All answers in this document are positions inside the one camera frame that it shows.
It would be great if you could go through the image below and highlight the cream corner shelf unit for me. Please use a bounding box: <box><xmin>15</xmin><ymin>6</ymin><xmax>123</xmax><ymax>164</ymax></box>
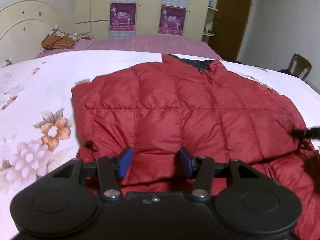
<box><xmin>202</xmin><ymin>0</ymin><xmax>219</xmax><ymax>44</ymax></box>

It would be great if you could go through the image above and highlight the pink floral bed quilt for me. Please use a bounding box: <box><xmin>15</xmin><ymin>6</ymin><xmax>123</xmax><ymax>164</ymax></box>
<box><xmin>0</xmin><ymin>49</ymin><xmax>320</xmax><ymax>239</ymax></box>

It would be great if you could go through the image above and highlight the red quilted down jacket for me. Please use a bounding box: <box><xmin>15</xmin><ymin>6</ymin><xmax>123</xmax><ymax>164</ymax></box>
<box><xmin>72</xmin><ymin>55</ymin><xmax>319</xmax><ymax>239</ymax></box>

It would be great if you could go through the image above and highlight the cream wardrobe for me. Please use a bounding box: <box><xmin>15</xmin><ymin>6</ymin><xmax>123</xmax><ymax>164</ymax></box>
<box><xmin>75</xmin><ymin>0</ymin><xmax>208</xmax><ymax>40</ymax></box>

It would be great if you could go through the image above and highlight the pink checked bed sheet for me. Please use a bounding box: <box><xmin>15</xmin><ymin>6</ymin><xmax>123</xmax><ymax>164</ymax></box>
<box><xmin>37</xmin><ymin>35</ymin><xmax>222</xmax><ymax>60</ymax></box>

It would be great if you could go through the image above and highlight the wooden chair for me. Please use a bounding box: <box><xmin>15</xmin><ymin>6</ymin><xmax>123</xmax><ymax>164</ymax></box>
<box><xmin>279</xmin><ymin>54</ymin><xmax>312</xmax><ymax>81</ymax></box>

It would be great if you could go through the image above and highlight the lower left purple poster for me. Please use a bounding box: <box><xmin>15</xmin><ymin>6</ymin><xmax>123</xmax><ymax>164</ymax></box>
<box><xmin>110</xmin><ymin>3</ymin><xmax>137</xmax><ymax>40</ymax></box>

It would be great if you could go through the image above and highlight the brown wooden door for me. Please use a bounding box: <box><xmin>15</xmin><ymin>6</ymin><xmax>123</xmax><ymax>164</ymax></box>
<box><xmin>208</xmin><ymin>0</ymin><xmax>252</xmax><ymax>62</ymax></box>

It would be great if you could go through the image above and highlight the cream curved headboard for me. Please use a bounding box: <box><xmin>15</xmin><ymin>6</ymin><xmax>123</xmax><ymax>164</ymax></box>
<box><xmin>0</xmin><ymin>0</ymin><xmax>73</xmax><ymax>66</ymax></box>

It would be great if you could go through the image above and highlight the orange patterned pillow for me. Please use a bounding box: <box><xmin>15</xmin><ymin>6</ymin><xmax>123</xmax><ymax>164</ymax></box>
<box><xmin>41</xmin><ymin>26</ymin><xmax>93</xmax><ymax>50</ymax></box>

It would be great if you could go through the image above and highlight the lower right purple poster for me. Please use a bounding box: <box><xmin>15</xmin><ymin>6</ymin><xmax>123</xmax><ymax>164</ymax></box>
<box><xmin>158</xmin><ymin>5</ymin><xmax>186</xmax><ymax>36</ymax></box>

